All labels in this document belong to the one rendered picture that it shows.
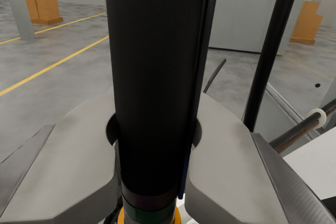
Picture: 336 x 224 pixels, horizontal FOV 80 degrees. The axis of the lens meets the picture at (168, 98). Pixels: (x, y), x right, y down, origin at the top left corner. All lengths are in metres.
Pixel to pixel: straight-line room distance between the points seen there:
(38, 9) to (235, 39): 6.41
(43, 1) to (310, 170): 8.25
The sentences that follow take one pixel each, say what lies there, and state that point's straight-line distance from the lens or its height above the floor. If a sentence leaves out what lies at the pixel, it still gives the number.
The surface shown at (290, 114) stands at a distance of 1.27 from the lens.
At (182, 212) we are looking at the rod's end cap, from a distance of 0.19.
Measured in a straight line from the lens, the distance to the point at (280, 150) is 0.29.
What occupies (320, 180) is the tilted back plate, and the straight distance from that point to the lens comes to 0.53.
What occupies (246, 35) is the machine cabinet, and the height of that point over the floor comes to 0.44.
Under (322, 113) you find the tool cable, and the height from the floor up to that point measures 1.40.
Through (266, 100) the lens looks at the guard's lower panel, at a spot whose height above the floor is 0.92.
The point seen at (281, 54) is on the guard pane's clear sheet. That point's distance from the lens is 1.41.
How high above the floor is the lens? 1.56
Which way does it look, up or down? 30 degrees down
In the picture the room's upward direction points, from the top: 4 degrees clockwise
